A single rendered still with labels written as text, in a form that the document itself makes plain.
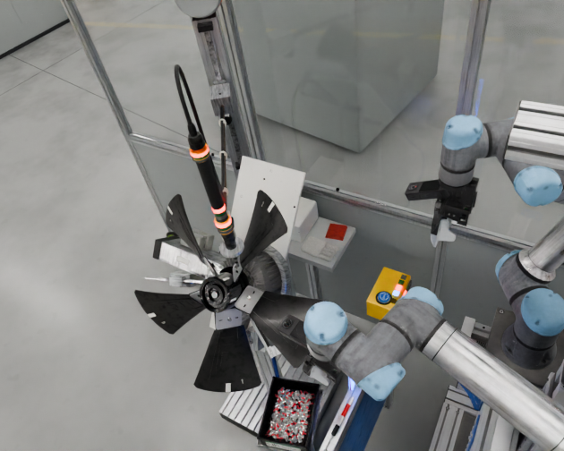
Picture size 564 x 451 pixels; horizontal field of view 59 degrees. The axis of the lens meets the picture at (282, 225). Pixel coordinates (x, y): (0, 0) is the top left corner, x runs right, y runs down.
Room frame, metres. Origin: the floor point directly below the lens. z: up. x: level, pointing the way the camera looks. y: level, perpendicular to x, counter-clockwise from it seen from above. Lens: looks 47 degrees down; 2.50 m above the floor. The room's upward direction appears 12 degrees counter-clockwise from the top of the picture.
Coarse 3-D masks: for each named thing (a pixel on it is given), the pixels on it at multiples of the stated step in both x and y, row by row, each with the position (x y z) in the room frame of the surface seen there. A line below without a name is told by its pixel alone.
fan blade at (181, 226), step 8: (176, 200) 1.21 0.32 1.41; (176, 208) 1.21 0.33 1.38; (168, 216) 1.26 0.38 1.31; (176, 216) 1.20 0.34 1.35; (184, 216) 1.16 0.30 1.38; (168, 224) 1.27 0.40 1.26; (176, 224) 1.21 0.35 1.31; (184, 224) 1.16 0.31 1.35; (176, 232) 1.23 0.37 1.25; (184, 232) 1.16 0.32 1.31; (192, 232) 1.12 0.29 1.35; (184, 240) 1.19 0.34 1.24; (192, 240) 1.12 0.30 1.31; (192, 248) 1.13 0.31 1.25; (200, 256) 1.07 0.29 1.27
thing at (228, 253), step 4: (228, 212) 0.97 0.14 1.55; (232, 220) 0.96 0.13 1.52; (236, 240) 0.94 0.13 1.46; (240, 240) 0.94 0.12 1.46; (220, 244) 0.94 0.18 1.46; (224, 244) 0.94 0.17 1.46; (240, 244) 0.92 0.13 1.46; (220, 248) 0.92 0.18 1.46; (224, 248) 0.92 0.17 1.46; (236, 248) 0.91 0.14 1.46; (240, 248) 0.91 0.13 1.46; (220, 252) 0.92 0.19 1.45; (224, 252) 0.91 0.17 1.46; (228, 252) 0.90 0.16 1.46; (232, 252) 0.90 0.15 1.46; (236, 252) 0.90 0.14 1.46; (240, 252) 0.90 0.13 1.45; (224, 256) 0.90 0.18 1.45; (228, 256) 0.89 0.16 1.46; (232, 256) 0.89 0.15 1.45
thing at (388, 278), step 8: (384, 272) 1.00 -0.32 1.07; (392, 272) 0.99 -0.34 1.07; (400, 272) 0.99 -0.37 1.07; (384, 280) 0.97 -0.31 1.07; (392, 280) 0.96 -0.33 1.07; (408, 280) 0.95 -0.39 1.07; (376, 288) 0.94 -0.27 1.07; (384, 288) 0.94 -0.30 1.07; (392, 288) 0.93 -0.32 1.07; (376, 296) 0.91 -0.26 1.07; (392, 296) 0.90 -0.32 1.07; (400, 296) 0.89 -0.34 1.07; (368, 304) 0.90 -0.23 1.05; (376, 304) 0.88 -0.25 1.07; (384, 304) 0.87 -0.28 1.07; (392, 304) 0.87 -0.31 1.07; (368, 312) 0.90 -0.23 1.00; (376, 312) 0.88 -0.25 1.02; (384, 312) 0.86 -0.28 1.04
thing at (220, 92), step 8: (224, 80) 1.60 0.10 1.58; (216, 88) 1.57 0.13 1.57; (224, 88) 1.56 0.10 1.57; (216, 96) 1.52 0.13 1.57; (224, 96) 1.51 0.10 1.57; (232, 96) 1.57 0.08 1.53; (216, 104) 1.50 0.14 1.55; (224, 104) 1.50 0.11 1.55; (232, 104) 1.50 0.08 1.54; (216, 112) 1.50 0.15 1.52; (232, 112) 1.50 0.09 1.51
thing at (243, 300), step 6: (246, 288) 0.97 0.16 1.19; (252, 288) 0.96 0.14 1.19; (246, 294) 0.94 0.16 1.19; (252, 294) 0.94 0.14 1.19; (258, 294) 0.94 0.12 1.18; (240, 300) 0.93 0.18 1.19; (246, 300) 0.92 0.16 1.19; (252, 300) 0.92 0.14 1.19; (258, 300) 0.92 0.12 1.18; (240, 306) 0.91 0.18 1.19; (246, 306) 0.90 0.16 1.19; (252, 306) 0.90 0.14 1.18
